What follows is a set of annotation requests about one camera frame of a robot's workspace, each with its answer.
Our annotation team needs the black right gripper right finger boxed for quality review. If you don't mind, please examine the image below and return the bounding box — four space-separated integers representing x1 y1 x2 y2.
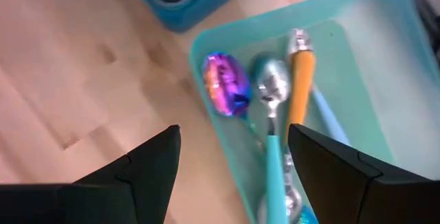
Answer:
287 123 440 224

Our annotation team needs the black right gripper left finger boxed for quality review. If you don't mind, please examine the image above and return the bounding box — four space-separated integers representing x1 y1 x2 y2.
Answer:
0 124 182 224

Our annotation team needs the orange-handled metal spoon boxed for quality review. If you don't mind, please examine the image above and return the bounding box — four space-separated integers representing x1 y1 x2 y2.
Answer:
287 27 351 146

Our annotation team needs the teal handled spoon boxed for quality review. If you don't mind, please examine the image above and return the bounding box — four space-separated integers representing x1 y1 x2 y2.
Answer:
250 54 293 224

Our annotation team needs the iridescent purple spoon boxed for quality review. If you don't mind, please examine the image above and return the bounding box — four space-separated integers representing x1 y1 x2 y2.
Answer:
201 51 319 224

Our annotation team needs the teal plastic bin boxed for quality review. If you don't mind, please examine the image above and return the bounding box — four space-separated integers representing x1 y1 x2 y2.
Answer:
188 0 440 224

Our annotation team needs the blue plastic bin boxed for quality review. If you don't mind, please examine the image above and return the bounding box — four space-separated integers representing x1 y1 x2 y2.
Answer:
126 0 262 34

